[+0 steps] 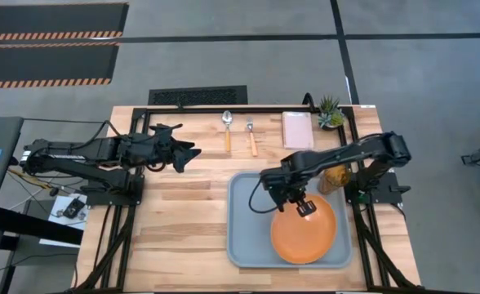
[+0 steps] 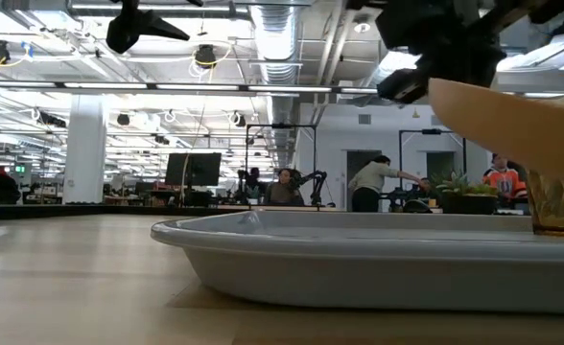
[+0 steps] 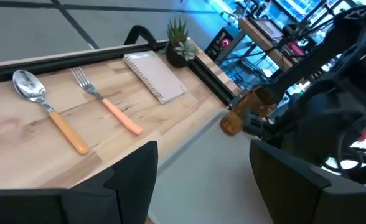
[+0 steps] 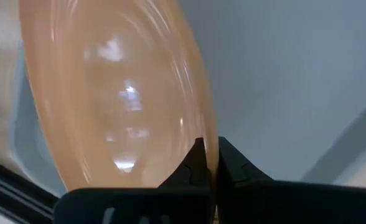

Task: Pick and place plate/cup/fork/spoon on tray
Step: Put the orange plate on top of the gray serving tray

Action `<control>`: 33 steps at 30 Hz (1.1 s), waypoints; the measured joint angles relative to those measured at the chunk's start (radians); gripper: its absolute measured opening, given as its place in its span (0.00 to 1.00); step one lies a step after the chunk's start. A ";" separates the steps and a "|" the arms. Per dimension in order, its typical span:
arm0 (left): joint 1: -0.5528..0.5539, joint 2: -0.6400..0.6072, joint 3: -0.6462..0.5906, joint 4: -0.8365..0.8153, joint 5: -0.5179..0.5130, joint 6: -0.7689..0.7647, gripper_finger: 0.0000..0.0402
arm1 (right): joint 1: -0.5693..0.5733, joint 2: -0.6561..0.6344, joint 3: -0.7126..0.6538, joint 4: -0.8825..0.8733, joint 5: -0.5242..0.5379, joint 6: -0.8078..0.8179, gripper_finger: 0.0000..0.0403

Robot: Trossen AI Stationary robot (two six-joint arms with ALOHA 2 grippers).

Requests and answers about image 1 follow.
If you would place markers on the black mat with striped edge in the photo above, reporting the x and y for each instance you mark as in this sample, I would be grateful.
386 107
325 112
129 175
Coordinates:
44 63
52 18

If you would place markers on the small black handheld device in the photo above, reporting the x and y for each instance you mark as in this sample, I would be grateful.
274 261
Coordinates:
73 207

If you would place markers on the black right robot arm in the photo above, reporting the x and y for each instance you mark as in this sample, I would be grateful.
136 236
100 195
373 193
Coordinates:
346 153

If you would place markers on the grey side table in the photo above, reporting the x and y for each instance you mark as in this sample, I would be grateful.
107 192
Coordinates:
3 134

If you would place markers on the black aluminium rig frame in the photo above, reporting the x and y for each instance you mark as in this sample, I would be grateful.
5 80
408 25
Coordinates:
232 110

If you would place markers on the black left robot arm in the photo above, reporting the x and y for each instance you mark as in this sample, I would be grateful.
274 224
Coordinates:
81 153

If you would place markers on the grey plastic tray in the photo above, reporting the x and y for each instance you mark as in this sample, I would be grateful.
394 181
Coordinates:
248 241

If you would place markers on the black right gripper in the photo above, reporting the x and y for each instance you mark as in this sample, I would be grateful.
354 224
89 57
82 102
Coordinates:
285 183

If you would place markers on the pink notebook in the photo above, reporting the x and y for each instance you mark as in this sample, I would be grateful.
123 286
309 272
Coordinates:
298 130

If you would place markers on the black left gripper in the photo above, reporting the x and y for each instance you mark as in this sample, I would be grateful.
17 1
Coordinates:
160 149

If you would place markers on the white sheet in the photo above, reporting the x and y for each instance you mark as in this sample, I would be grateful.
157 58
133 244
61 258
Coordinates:
56 214

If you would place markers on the orange plastic plate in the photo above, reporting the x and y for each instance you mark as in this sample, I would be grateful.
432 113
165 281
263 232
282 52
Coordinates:
305 241

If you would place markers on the orange translucent plastic cup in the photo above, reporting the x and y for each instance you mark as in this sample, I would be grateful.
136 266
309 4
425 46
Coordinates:
336 179

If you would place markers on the black perforated floor mat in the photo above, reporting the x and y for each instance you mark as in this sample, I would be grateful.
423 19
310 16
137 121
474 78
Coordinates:
197 96

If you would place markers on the small potted succulent plant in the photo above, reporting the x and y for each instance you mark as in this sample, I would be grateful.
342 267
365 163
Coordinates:
330 114

